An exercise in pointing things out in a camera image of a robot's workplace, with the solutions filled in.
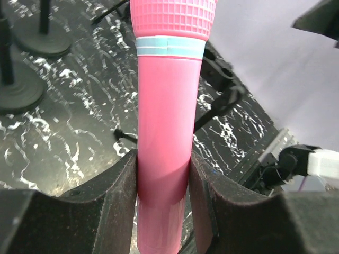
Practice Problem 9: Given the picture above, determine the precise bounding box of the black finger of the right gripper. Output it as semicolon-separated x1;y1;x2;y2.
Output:
292;0;338;48

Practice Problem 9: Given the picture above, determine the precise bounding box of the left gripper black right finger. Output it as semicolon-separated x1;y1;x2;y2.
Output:
189;152;338;253

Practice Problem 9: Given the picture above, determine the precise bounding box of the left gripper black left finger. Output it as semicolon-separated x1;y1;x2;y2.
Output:
1;150;137;253

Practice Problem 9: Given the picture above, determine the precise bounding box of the round base stand with scissor clamp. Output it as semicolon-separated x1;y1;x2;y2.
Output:
1;16;47;115

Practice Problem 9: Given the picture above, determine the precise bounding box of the pink microphone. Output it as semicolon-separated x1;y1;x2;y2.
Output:
130;1;217;253

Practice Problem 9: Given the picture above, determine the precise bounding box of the round base stand with clip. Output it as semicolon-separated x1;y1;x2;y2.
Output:
12;0;72;58

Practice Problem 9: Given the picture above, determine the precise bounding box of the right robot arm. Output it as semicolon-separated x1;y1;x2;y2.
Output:
243;1;338;194

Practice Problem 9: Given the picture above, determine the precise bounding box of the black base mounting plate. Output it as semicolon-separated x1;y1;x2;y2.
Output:
229;148;265;187

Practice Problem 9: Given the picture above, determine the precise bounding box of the aluminium rail frame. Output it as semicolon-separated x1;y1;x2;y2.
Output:
258;128;299;167

